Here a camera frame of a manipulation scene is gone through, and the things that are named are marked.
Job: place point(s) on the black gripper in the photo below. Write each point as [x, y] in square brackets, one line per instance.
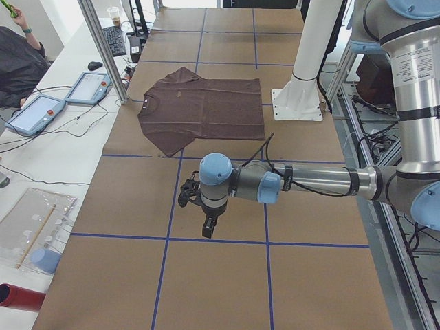
[212, 212]

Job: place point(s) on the brown t-shirt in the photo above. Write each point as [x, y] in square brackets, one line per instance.
[184, 106]

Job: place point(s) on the blue plastic cup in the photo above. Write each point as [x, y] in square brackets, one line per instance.
[45, 259]

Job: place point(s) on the wooden stick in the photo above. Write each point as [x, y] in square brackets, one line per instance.
[35, 237]

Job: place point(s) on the far blue teach pendant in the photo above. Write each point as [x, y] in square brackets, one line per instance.
[89, 89]

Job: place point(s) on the blue teach pendant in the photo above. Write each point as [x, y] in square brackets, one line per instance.
[35, 116]
[89, 89]

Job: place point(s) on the clear plastic bag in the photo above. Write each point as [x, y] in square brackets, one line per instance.
[22, 221]

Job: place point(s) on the black power adapter box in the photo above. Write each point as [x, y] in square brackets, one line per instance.
[135, 48]

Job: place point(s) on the black computer mouse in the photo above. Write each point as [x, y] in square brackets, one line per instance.
[94, 65]

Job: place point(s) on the near blue teach pendant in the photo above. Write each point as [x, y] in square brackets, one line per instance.
[35, 116]

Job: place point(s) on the black keyboard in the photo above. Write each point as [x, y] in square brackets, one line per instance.
[115, 39]

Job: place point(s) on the red cylinder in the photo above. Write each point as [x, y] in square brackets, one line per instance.
[21, 298]

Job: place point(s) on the plastic drink cup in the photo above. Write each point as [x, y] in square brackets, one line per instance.
[114, 14]

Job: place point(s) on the person in black jacket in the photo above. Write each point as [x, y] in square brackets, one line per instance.
[23, 62]

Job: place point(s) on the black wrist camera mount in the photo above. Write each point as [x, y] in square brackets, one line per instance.
[190, 193]

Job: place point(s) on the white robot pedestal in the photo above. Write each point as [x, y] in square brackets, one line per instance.
[299, 99]

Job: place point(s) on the aluminium frame post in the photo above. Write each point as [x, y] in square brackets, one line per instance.
[93, 23]

